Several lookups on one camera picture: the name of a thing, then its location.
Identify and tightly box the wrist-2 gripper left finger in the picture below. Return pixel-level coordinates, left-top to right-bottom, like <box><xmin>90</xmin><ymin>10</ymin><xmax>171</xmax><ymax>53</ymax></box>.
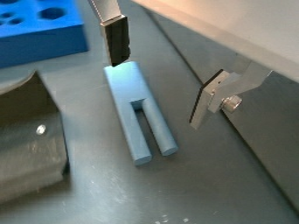
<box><xmin>88</xmin><ymin>0</ymin><xmax>131</xmax><ymax>67</ymax></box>

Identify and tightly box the black curved fixture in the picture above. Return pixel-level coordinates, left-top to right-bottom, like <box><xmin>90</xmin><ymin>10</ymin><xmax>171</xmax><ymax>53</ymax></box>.
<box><xmin>0</xmin><ymin>72</ymin><xmax>68</xmax><ymax>204</ymax></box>

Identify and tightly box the light blue square-circle object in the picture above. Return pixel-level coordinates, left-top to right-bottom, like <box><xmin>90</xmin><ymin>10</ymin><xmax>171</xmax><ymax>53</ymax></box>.
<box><xmin>104</xmin><ymin>61</ymin><xmax>177</xmax><ymax>165</ymax></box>

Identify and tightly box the blue foam peg block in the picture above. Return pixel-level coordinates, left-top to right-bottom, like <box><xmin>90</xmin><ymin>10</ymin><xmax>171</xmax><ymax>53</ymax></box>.
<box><xmin>0</xmin><ymin>0</ymin><xmax>89</xmax><ymax>68</ymax></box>

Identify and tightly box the wrist-2 gripper right finger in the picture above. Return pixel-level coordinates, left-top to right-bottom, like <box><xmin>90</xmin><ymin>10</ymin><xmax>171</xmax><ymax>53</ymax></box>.
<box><xmin>189</xmin><ymin>61</ymin><xmax>272</xmax><ymax>129</ymax></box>

